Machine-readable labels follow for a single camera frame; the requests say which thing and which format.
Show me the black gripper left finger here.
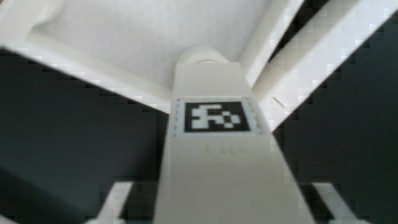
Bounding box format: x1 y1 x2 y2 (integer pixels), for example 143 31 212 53
86 181 153 224

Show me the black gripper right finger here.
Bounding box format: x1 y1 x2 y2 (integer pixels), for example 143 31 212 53
301 182 372 224

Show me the white desk leg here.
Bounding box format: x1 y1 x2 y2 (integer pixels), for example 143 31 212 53
153 46 315 224

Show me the white desk top tray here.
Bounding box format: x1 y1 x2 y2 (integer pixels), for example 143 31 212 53
0 0 304 111

